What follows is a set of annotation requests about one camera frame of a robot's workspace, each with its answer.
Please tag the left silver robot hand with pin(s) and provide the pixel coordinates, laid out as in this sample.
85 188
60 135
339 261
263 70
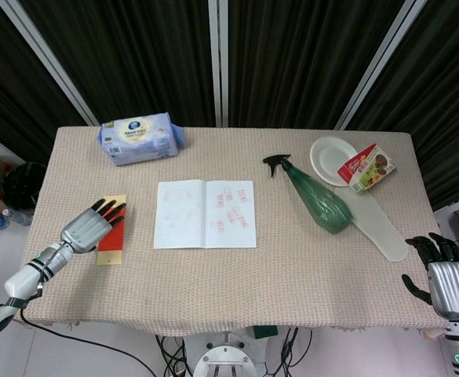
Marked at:
84 231

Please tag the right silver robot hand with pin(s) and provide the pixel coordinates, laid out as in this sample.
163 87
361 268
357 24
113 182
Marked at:
454 288

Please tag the red and gold card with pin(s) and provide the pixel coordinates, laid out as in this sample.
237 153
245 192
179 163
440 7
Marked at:
110 246

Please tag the white lined notebook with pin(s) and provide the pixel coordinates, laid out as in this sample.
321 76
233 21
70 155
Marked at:
182 216

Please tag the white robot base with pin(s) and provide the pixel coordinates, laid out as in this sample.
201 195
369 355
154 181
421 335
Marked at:
223 359

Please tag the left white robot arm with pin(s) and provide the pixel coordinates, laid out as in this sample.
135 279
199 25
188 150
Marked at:
21 280

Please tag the white shoe insole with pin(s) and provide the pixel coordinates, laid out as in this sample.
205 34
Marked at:
382 231

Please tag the blue tissue pack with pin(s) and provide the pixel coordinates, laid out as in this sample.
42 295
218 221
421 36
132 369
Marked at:
139 139

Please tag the red snack box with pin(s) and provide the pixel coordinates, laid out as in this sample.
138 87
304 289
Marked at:
366 169

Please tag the beige woven tablecloth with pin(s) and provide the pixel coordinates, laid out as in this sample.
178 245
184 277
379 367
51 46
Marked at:
229 282

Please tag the green spray bottle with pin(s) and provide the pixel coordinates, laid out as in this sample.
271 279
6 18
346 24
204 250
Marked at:
323 200

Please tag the black pleated curtain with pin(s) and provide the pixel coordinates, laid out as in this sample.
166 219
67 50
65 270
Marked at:
445 98
299 59
5 86
135 59

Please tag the white paper plate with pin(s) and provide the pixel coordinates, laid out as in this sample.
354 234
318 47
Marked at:
327 159

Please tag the small green block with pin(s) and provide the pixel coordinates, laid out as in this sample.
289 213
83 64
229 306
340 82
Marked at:
265 332

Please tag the white equipment frame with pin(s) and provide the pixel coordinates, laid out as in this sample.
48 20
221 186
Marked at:
454 218

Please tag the white partition post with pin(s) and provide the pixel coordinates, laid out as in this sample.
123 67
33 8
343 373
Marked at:
48 63
382 63
218 63

